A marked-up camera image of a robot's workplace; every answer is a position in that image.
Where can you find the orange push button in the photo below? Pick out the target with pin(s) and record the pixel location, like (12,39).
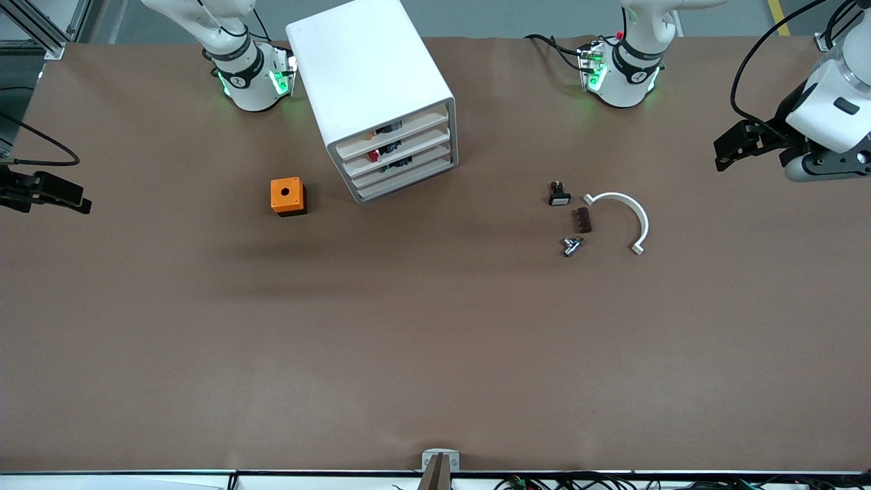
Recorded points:
(371,136)

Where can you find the silver metal fitting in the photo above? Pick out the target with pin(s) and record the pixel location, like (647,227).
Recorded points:
(571,246)

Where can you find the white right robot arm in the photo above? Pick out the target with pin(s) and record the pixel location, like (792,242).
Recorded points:
(252,92)

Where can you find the white drawer cabinet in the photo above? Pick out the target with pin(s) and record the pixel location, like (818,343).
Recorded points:
(360,61)

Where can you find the brown table mat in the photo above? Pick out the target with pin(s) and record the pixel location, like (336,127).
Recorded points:
(408,340)

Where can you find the white curved plastic bracket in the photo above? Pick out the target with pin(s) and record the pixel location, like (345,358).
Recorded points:
(643,221)

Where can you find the aluminium frame profile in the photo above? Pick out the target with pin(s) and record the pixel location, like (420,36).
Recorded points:
(51,49)
(825,44)

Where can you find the white plastic drawer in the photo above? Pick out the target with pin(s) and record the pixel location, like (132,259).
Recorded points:
(425,125)
(408,180)
(425,160)
(425,144)

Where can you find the brown terminal block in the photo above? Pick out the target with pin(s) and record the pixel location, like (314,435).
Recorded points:
(582,221)

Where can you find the black green switch component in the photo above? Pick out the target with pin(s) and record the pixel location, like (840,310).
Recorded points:
(399,164)

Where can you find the white table edge rail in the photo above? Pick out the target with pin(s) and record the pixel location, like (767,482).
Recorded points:
(136,482)

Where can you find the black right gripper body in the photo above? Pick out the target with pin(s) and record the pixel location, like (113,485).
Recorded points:
(15,190)

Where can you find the orange button box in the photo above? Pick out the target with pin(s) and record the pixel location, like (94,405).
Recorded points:
(277,197)

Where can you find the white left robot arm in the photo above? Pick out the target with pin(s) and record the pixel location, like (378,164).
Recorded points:
(629,85)

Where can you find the black white-faced push button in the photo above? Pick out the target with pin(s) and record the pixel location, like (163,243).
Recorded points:
(559,199)

